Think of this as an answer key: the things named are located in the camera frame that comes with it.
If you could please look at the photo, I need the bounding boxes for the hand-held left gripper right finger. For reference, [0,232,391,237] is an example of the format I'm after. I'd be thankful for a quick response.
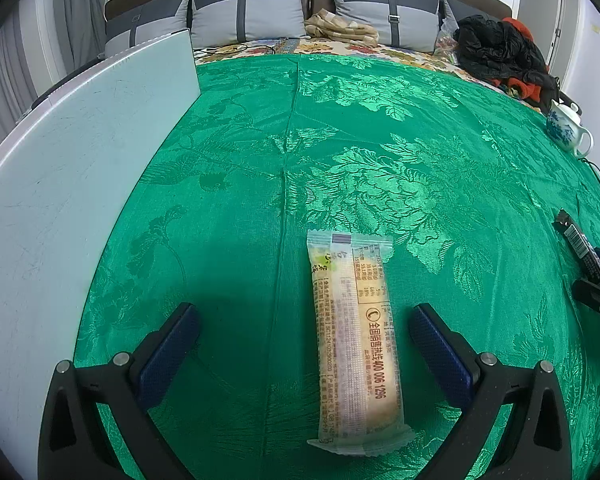
[409,302,573,480]

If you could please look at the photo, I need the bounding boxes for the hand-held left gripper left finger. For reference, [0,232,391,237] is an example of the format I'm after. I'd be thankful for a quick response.
[37,302,201,480]

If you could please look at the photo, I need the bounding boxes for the black chocolate bar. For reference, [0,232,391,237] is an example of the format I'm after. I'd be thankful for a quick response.
[554,209,600,288]

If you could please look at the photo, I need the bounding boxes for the yellow cake bar packet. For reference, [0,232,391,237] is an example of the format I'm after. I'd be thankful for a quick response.
[306,230,415,457]

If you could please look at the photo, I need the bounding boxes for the white cardboard box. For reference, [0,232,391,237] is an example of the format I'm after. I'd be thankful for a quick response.
[0,29,202,461]

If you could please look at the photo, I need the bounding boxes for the clear eyeglasses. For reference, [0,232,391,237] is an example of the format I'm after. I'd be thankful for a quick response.
[580,157,600,206]

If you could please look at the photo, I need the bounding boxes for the white blue teapot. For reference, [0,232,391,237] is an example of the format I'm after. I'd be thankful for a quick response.
[546,99,593,157]

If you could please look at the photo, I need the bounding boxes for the green floral tablecloth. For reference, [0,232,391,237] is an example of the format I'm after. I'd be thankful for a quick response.
[72,52,600,480]

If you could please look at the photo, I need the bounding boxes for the black jacket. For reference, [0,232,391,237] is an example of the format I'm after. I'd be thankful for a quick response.
[452,15,556,93]

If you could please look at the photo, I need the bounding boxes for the red garment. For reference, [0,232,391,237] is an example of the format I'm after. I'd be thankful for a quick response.
[500,17,558,103]

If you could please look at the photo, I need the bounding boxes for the white door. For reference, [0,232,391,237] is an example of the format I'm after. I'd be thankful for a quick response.
[517,0,581,106]

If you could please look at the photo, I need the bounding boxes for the clear plastic bag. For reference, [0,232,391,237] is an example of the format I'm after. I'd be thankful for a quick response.
[432,20,461,63]

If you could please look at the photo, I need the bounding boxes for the grey two-tone pillow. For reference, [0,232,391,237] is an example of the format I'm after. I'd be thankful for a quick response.
[190,0,308,51]
[105,0,193,58]
[328,0,441,53]
[439,0,463,26]

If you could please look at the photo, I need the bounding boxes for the beige folded blanket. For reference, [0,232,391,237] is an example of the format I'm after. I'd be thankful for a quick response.
[304,9,380,43]

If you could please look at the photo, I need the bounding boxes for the grey curtain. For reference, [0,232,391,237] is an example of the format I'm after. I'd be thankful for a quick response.
[0,0,106,136]

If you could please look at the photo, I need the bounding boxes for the cable on bed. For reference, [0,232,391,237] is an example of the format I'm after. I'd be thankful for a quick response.
[195,42,281,57]

